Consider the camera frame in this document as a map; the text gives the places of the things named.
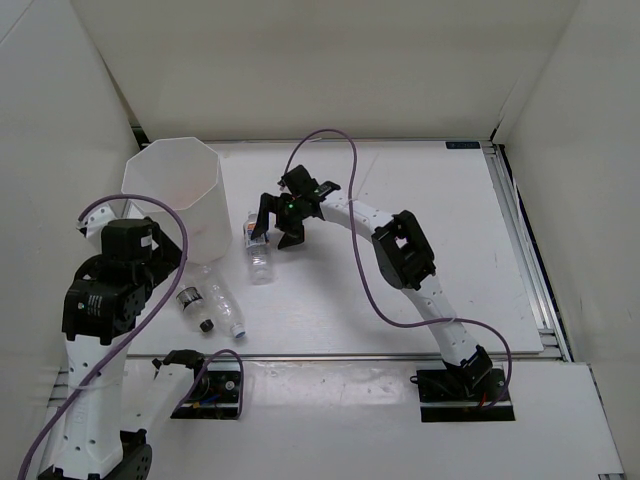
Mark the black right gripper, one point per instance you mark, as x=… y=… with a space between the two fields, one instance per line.
x=268 y=204

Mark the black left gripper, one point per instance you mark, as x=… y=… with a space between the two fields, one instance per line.
x=166 y=255

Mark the clear bottle white cap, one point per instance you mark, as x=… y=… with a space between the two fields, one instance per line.
x=260 y=265

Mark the clear bottle black cap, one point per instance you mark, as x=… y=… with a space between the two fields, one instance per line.
x=194 y=308

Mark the clear bottle blue cap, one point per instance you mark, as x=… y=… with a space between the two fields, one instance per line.
x=225 y=308

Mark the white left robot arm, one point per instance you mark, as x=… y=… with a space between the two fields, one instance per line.
x=108 y=293

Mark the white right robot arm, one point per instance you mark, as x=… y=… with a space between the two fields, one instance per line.
x=404 y=257

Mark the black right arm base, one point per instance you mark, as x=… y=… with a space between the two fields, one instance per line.
x=443 y=400

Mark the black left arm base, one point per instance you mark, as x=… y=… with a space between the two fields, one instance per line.
x=216 y=397

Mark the white octagonal plastic bin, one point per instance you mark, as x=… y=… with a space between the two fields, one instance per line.
x=186 y=175

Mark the blue label sticker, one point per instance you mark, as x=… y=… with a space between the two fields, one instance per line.
x=462 y=145

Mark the aluminium frame rail right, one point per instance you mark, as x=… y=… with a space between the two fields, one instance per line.
x=539 y=292

